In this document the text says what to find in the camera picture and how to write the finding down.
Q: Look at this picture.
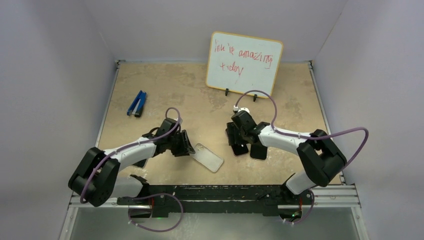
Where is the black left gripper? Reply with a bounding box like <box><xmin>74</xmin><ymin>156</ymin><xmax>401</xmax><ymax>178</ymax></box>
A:
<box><xmin>166</xmin><ymin>130</ymin><xmax>194</xmax><ymax>157</ymax></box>

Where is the purple phone black screen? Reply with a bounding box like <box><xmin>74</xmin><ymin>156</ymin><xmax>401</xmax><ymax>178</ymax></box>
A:
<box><xmin>231</xmin><ymin>143</ymin><xmax>249</xmax><ymax>156</ymax></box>

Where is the clear white phone case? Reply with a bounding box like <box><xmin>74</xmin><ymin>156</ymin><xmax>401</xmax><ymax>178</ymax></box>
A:
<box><xmin>190</xmin><ymin>143</ymin><xmax>224</xmax><ymax>173</ymax></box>

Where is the silver phone black screen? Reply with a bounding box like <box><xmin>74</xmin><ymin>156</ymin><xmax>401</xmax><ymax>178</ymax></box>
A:
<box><xmin>133</xmin><ymin>159</ymin><xmax>148</xmax><ymax>168</ymax></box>

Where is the black phone case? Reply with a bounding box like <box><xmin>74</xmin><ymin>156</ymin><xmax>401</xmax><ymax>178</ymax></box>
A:
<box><xmin>249</xmin><ymin>144</ymin><xmax>268</xmax><ymax>161</ymax></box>

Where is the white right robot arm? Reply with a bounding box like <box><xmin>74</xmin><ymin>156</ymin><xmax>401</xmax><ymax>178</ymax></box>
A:
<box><xmin>225</xmin><ymin>110</ymin><xmax>348</xmax><ymax>204</ymax></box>

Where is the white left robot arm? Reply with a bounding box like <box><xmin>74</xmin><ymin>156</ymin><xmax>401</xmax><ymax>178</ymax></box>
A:
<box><xmin>67</xmin><ymin>117</ymin><xmax>195</xmax><ymax>207</ymax></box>

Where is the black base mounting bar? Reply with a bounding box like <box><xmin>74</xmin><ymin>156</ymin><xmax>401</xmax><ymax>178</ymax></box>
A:
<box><xmin>117</xmin><ymin>184</ymin><xmax>314</xmax><ymax>219</ymax></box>

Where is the blue and black stapler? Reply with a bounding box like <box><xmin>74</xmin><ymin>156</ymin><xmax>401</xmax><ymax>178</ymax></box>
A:
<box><xmin>126</xmin><ymin>90</ymin><xmax>147</xmax><ymax>118</ymax></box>

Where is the whiteboard with red writing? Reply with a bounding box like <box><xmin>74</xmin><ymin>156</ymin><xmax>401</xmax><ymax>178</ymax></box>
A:
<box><xmin>205</xmin><ymin>31</ymin><xmax>284</xmax><ymax>98</ymax></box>

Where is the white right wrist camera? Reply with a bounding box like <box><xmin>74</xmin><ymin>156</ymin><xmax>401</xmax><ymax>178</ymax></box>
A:
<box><xmin>232</xmin><ymin>105</ymin><xmax>250</xmax><ymax>114</ymax></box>

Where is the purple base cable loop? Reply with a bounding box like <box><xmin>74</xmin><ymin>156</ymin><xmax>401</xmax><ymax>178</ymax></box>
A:
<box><xmin>127</xmin><ymin>194</ymin><xmax>184</xmax><ymax>233</ymax></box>

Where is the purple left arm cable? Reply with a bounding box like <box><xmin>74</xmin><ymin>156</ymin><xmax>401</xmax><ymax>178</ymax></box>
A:
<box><xmin>79</xmin><ymin>107</ymin><xmax>182</xmax><ymax>205</ymax></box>

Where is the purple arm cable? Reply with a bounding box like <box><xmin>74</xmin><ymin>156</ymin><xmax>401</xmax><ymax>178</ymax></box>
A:
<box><xmin>79</xmin><ymin>107</ymin><xmax>182</xmax><ymax>205</ymax></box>
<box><xmin>233</xmin><ymin>90</ymin><xmax>370</xmax><ymax>173</ymax></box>

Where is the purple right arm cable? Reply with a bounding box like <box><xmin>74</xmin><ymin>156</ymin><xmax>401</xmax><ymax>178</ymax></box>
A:
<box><xmin>233</xmin><ymin>90</ymin><xmax>370</xmax><ymax>173</ymax></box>

